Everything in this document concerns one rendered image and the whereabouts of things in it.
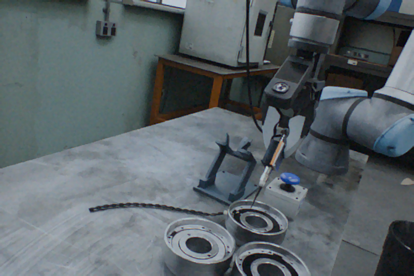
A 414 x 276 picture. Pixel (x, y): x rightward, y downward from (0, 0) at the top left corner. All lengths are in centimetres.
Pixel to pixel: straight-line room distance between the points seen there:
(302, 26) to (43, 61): 178
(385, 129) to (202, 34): 216
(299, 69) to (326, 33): 7
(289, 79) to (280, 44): 383
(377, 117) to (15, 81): 178
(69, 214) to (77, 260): 11
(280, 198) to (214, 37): 223
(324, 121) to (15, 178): 74
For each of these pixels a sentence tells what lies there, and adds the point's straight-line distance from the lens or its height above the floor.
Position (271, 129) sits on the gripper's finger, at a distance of 65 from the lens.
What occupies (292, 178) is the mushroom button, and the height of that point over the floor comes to 87.
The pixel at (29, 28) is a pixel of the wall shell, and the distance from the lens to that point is 213.
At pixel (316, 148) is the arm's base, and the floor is 86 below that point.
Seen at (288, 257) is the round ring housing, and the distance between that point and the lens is 56.
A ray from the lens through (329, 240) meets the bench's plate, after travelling 70.
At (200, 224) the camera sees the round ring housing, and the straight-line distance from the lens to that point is 57.
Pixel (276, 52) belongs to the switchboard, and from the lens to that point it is 442.
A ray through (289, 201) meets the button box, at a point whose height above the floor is 84.
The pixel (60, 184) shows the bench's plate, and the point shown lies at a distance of 70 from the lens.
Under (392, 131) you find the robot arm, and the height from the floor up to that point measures 98.
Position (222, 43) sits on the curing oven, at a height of 96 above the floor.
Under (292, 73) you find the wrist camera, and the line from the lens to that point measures 60.
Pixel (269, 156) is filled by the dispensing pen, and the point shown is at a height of 93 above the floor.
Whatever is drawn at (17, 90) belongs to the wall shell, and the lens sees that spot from 215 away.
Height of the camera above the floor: 114
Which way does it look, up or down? 19 degrees down
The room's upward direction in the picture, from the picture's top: 11 degrees clockwise
